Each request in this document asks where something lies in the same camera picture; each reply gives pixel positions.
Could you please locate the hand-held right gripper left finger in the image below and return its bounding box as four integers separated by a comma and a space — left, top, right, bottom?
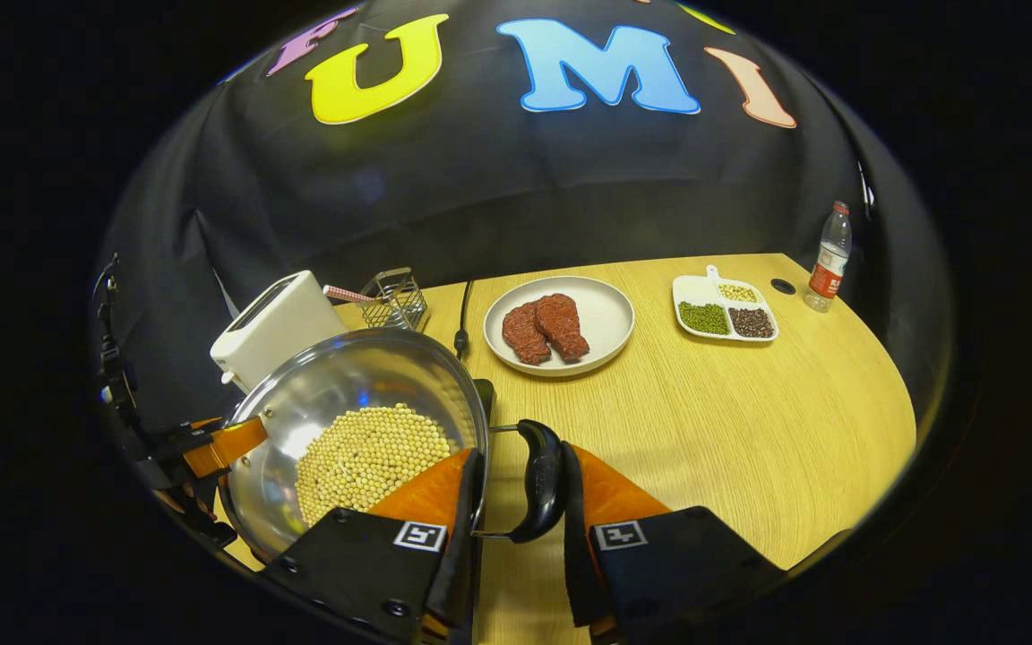
265, 448, 486, 645

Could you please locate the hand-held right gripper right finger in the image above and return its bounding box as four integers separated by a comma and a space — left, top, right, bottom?
561, 442, 790, 645

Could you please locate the steel pot with black handles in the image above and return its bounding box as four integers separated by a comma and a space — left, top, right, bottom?
219, 327, 568, 563

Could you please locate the white toaster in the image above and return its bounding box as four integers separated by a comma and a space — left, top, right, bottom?
210, 270, 348, 393

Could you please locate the pile of soybeans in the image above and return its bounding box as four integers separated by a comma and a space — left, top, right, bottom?
295, 403, 452, 528

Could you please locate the round white plate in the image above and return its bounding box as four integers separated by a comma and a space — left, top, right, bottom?
484, 275, 636, 377

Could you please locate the white divided bean dish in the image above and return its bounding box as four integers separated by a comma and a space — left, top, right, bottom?
672, 264, 780, 343

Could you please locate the black backdrop cloth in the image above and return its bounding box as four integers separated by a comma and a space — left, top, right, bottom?
95, 0, 956, 431

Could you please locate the clear plastic water bottle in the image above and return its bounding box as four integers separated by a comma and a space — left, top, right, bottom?
804, 201, 853, 313

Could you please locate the wire mesh basket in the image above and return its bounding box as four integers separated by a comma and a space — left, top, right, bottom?
359, 267, 428, 331

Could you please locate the black power cable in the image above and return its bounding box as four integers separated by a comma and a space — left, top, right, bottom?
453, 279, 475, 359

